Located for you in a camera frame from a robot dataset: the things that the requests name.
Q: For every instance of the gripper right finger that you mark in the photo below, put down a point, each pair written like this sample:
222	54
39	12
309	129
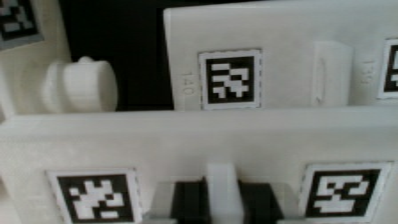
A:
261	209

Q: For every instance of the white cabinet door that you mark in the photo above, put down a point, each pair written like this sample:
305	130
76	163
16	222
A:
282	53
90	164

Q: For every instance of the white cabinet body box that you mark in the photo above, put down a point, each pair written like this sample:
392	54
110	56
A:
51	84

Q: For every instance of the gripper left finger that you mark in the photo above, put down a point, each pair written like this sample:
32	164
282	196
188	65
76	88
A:
190	203

